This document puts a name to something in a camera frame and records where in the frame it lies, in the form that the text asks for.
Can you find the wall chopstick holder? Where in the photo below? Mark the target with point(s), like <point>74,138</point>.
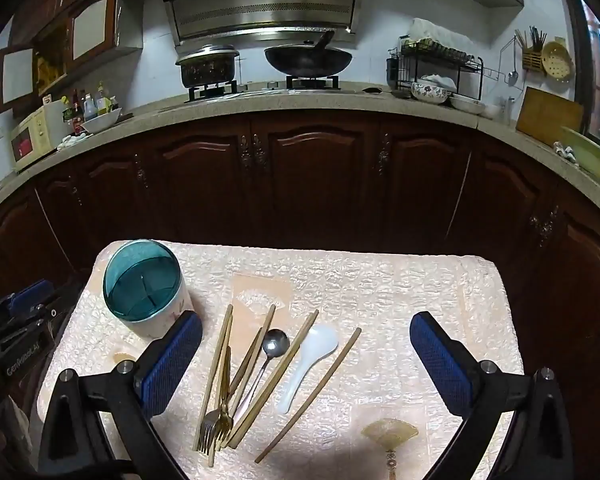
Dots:
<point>532,60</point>

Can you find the gold fan-shaped utensil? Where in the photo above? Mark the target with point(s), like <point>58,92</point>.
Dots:
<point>390,435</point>

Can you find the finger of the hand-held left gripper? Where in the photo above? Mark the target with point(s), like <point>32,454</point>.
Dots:
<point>30,295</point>
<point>10,332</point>

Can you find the clear plastic bottle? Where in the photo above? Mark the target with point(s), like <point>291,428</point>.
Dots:
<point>90,109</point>

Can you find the dark pot with steel lid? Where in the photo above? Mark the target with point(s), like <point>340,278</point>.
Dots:
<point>207,67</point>

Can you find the hanging steel ladle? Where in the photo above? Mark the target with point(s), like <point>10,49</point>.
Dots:
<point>513,77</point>

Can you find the gold metal fork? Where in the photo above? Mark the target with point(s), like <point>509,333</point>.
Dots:
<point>208,427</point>
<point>224,425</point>

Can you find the gas stove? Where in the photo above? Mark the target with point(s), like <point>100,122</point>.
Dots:
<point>260,89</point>

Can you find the black wok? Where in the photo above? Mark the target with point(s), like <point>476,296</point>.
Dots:
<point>307,62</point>

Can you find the white embossed tablecloth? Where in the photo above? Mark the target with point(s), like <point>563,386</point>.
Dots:
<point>380,300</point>

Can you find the cream microwave oven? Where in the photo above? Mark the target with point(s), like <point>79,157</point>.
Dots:
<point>35,132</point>

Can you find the green plastic basin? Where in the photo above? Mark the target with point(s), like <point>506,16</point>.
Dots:
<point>592,155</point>

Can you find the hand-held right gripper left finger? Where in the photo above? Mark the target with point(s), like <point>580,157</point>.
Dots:
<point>172,360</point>

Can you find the wooden wall cabinet glass doors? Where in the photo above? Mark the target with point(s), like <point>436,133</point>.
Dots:
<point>55,25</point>

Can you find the yellow oil bottle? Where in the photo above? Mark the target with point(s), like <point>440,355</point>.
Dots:
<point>103,100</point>

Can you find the steel range hood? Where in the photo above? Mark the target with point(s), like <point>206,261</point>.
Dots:
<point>265,10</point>

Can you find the wooden cutting board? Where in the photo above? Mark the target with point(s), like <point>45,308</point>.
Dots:
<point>547,117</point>

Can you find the white ceramic spoon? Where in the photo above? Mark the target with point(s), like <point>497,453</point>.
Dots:
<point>320,340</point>

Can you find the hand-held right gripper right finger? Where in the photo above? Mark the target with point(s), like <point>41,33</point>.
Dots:
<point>440,365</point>

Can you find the white shallow bowl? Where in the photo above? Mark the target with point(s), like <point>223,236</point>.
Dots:
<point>467,104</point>

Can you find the teal lid utensil holder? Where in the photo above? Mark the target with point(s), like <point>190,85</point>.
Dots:
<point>140,285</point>

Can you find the steel spoon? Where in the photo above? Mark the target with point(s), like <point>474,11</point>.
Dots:
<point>275,342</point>

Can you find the speckled stone countertop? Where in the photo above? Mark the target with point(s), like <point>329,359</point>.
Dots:
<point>305,102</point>

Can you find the white cloth on rack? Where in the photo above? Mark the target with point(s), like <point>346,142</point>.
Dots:
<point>440,32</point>

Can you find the white rag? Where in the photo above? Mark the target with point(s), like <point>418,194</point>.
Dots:
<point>72,141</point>

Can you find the yellow strainer basket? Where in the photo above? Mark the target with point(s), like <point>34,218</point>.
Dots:
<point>557,60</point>

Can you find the dark wooden base cabinets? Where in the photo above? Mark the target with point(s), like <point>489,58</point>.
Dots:
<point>310,180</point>

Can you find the floral patterned bowl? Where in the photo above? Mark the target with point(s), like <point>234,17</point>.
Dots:
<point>430,92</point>

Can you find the large white bowl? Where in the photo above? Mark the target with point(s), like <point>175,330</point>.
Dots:
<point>101,120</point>

